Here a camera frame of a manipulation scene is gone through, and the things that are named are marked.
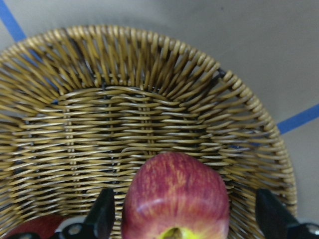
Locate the woven wicker basket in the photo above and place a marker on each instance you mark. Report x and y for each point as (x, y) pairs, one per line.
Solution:
(82, 108)

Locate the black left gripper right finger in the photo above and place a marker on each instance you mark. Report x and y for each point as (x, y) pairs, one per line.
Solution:
(272, 217)

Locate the red yellow carried apple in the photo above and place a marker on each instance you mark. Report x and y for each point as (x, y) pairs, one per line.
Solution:
(175, 196)

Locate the red apple in basket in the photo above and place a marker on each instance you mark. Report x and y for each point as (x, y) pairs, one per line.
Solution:
(44, 226)

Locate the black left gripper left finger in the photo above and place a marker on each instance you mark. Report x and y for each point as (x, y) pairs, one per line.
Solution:
(101, 216)

